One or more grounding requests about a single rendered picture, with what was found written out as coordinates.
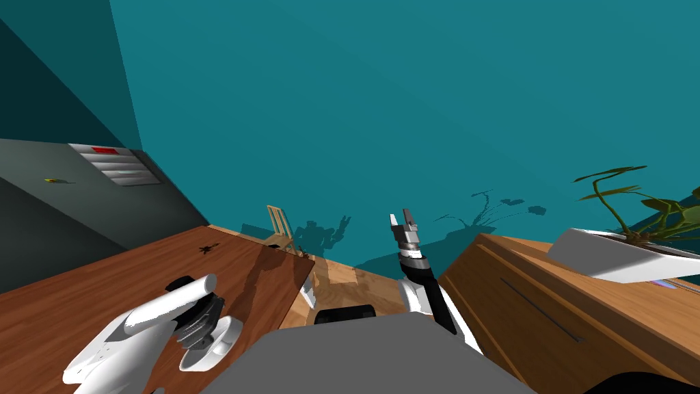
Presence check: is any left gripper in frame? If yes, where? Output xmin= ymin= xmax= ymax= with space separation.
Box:
xmin=174 ymin=294 xmax=226 ymax=352

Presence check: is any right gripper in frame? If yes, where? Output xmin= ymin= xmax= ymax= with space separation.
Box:
xmin=388 ymin=207 xmax=423 ymax=259

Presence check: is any light wooden chair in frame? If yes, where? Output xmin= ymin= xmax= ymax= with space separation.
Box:
xmin=265 ymin=205 xmax=301 ymax=257

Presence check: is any brown wooden cabinet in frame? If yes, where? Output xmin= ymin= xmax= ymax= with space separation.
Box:
xmin=437 ymin=232 xmax=700 ymax=391

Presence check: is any brown wooden table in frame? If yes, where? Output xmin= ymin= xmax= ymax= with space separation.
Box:
xmin=0 ymin=224 xmax=318 ymax=394

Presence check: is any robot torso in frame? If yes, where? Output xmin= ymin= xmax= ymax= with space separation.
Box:
xmin=201 ymin=304 xmax=538 ymax=394

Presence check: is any grey appliance with white panel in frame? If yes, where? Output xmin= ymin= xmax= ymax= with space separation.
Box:
xmin=0 ymin=137 xmax=210 ymax=296

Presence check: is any green plant in white planter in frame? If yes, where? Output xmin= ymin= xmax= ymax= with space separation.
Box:
xmin=546 ymin=164 xmax=700 ymax=285

